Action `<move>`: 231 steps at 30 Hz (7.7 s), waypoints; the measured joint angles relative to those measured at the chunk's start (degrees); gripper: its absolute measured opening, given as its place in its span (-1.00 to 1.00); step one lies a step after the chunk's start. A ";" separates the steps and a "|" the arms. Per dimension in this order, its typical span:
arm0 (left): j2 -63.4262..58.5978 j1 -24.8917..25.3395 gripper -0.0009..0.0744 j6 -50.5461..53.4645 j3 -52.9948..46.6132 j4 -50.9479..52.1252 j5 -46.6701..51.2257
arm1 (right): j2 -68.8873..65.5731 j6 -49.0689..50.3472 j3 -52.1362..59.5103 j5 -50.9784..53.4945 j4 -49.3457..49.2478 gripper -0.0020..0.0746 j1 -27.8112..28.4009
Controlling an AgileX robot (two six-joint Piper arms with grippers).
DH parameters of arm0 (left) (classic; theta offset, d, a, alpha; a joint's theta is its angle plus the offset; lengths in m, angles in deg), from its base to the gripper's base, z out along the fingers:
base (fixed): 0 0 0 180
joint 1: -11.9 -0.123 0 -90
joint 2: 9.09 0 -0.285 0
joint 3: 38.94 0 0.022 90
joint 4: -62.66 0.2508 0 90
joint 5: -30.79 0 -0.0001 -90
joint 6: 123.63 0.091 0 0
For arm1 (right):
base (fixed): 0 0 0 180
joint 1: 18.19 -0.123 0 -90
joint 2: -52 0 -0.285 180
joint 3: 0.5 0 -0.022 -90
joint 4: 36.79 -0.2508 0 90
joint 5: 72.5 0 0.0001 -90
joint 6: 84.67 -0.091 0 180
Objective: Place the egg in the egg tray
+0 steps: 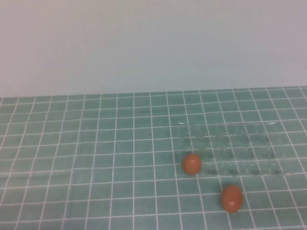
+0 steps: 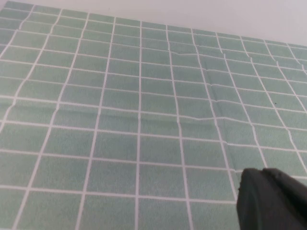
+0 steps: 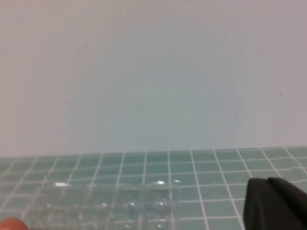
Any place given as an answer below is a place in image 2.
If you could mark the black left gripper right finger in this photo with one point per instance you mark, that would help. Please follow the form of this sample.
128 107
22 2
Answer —
292 198

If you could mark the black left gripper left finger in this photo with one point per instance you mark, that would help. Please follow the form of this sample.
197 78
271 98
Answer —
256 206

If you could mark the green white checked tablecloth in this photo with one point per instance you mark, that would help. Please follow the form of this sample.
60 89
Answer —
134 110

